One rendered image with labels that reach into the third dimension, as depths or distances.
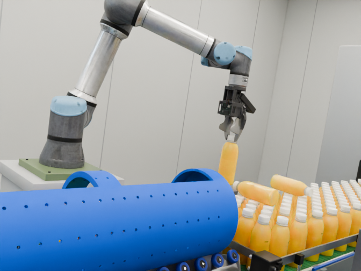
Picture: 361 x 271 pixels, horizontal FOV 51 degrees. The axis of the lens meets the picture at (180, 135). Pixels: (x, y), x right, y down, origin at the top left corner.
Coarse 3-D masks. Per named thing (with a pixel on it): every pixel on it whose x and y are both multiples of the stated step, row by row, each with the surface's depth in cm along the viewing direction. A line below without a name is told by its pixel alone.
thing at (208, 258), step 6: (204, 258) 130; (210, 258) 130; (174, 264) 122; (192, 264) 124; (210, 264) 126; (150, 270) 115; (174, 270) 117; (192, 270) 119; (210, 270) 121; (240, 270) 127
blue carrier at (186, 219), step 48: (0, 192) 76; (48, 192) 82; (96, 192) 89; (144, 192) 98; (192, 192) 108; (0, 240) 71; (48, 240) 77; (96, 240) 85; (144, 240) 94; (192, 240) 106
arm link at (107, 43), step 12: (108, 24) 136; (120, 24) 135; (108, 36) 138; (120, 36) 139; (96, 48) 138; (108, 48) 138; (96, 60) 138; (108, 60) 140; (84, 72) 139; (96, 72) 139; (84, 84) 139; (96, 84) 140; (84, 96) 138
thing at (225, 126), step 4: (224, 120) 151; (228, 120) 152; (232, 120) 151; (220, 124) 150; (224, 124) 151; (228, 124) 152; (220, 128) 150; (224, 128) 151; (228, 128) 152; (224, 132) 153; (228, 132) 152
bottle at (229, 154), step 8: (224, 144) 152; (232, 144) 149; (224, 152) 149; (232, 152) 148; (224, 160) 149; (232, 160) 149; (224, 168) 149; (232, 168) 149; (224, 176) 149; (232, 176) 150; (232, 184) 152
